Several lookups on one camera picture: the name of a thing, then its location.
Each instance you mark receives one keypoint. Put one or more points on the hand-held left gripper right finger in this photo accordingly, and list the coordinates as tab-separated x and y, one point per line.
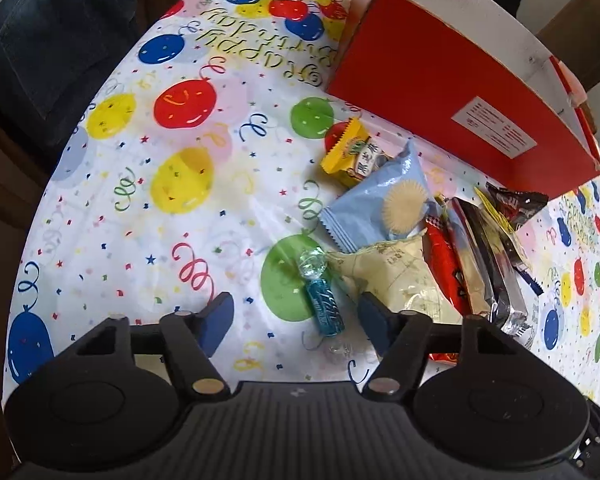
375	321

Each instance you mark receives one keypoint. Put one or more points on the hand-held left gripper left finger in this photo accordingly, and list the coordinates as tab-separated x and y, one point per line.
216	320

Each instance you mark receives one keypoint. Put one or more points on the cream snack packet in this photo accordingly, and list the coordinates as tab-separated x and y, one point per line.
400	272

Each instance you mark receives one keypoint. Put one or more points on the teal twist-wrapped candy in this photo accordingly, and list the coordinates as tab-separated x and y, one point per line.
322	305

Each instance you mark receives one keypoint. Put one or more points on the red orange cookie packet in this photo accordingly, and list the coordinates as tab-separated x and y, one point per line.
442	260

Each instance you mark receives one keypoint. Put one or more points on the light blue snack packet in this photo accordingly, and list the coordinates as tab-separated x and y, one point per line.
365	205

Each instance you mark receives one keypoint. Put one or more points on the silver black snack packet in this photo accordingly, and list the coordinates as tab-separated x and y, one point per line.
490	265

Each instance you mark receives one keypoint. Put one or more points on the dark brown chocolate packet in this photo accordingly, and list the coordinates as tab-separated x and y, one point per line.
517	205

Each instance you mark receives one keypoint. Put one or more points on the red white cardboard box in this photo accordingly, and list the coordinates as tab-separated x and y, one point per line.
420	75

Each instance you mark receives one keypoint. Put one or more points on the balloon print tablecloth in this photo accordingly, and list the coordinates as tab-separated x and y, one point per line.
130	210

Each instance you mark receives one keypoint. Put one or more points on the yellow snack packet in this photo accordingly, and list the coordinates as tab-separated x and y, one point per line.
342	152

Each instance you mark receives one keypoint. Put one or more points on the dark denim jeans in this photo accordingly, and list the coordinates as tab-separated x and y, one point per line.
55	50

